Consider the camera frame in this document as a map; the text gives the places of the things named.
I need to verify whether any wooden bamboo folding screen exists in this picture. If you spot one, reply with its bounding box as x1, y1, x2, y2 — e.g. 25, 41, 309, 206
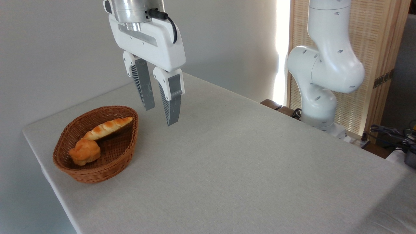
288, 0, 411, 140

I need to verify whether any dark brown wooden furniture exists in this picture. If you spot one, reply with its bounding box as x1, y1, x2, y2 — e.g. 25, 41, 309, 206
260, 99, 301, 119

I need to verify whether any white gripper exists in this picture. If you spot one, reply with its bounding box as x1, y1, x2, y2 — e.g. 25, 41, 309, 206
108, 14, 186, 126

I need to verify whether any brass screen hinge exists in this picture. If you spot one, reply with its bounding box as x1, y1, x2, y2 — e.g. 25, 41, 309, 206
373, 69, 395, 89

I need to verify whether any black cable bundle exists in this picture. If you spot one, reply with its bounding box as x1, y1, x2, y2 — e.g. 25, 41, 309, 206
370, 124, 416, 147

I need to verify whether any white power strip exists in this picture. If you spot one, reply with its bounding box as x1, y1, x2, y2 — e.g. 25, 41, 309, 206
344, 134, 371, 149

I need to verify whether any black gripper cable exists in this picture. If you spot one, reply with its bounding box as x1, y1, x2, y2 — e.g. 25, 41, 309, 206
148, 9, 178, 44

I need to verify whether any brown wicker basket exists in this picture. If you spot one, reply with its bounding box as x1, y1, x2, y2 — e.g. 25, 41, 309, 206
53, 105, 139, 184

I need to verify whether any round golden bread roll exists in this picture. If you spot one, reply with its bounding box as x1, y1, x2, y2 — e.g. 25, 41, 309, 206
69, 139, 101, 166

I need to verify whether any grey tablecloth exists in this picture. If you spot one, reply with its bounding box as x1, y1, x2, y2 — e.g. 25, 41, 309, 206
22, 72, 416, 234

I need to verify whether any long baguette bread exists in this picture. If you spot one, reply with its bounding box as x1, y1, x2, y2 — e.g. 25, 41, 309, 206
83, 116, 134, 141

